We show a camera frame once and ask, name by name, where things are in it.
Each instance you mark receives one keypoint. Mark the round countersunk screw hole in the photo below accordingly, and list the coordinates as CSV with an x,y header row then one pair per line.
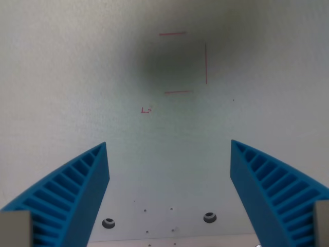
x,y
209,217
108,223

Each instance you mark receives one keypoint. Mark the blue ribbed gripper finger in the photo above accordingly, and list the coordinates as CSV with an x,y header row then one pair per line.
x,y
259,190
77,190

